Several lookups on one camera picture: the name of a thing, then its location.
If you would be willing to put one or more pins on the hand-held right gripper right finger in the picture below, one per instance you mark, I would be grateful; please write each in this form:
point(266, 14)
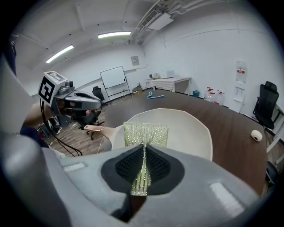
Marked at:
point(199, 188)

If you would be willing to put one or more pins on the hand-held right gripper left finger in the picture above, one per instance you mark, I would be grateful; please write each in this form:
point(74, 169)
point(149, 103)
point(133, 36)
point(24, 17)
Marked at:
point(88, 184)

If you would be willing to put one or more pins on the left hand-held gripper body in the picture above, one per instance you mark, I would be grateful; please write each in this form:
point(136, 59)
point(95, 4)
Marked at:
point(47, 88)

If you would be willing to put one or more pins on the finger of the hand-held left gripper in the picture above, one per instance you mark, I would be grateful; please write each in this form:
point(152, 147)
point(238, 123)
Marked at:
point(88, 103)

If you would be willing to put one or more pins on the light green sponge cloth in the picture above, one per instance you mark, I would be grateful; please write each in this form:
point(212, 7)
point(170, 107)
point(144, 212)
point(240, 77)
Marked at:
point(144, 135)

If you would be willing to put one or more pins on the person's left forearm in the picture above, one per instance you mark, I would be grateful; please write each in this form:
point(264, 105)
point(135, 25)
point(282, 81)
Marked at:
point(35, 115)

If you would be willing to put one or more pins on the person's left hand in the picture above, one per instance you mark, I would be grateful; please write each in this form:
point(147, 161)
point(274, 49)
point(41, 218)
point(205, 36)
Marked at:
point(62, 108)

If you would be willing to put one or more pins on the black office chair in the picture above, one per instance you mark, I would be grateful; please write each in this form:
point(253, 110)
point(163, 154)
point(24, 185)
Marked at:
point(266, 104)
point(98, 94)
point(88, 120)

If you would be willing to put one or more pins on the whiteboard on stand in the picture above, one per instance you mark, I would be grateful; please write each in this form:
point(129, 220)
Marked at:
point(114, 77)

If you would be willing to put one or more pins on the ceiling tube light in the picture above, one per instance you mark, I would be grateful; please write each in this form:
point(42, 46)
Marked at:
point(59, 53)
point(114, 34)

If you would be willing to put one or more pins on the navy and white shirt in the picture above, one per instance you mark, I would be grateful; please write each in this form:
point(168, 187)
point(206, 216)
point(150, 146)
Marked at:
point(31, 135)

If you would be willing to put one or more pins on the blue curved strip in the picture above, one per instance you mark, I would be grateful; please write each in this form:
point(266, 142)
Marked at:
point(150, 94)

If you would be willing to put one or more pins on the blue straight stick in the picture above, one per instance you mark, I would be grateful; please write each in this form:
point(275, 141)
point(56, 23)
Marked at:
point(157, 96)

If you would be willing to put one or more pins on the small beige round object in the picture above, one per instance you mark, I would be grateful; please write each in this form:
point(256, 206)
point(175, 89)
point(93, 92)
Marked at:
point(256, 135)

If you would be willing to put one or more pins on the white table with checked cloth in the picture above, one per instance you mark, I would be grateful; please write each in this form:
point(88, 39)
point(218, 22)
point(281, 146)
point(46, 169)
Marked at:
point(170, 81)

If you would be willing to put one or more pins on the clear water bottle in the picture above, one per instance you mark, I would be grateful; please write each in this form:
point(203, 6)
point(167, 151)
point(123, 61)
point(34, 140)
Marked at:
point(208, 93)
point(219, 98)
point(211, 98)

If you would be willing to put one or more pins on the teal bin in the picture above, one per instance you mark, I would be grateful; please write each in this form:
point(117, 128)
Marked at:
point(196, 93)

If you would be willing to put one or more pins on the white desk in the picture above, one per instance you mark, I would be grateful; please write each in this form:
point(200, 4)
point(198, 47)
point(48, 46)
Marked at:
point(281, 119)

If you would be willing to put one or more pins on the ceiling air conditioner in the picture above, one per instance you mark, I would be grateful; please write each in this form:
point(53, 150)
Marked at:
point(158, 21)

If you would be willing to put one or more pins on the white water dispenser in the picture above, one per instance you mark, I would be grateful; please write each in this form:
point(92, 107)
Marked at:
point(240, 88)

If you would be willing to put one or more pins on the wall notice board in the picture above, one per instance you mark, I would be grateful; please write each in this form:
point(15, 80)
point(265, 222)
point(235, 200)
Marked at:
point(135, 60)

